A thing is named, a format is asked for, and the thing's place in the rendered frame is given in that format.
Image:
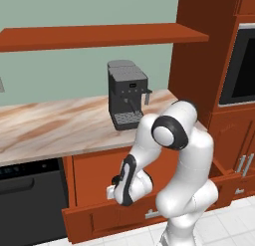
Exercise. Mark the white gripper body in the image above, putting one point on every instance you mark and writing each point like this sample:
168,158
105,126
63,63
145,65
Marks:
110,192

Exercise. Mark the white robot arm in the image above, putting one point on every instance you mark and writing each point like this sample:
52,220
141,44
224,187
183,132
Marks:
194,163

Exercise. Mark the red-brown wooden drawer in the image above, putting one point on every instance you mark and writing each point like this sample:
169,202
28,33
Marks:
99,216

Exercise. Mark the black dishwasher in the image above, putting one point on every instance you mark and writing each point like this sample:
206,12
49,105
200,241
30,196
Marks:
30,203

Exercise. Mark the dark grey coffee machine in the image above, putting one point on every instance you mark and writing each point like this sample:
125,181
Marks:
127,90

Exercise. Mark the red-brown tall cabinet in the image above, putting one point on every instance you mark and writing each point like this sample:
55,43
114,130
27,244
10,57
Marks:
199,57

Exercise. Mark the black built-in oven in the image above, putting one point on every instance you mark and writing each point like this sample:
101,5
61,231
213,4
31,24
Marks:
240,67

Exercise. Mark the red-brown wall shelf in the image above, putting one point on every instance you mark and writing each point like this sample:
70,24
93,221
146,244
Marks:
99,36

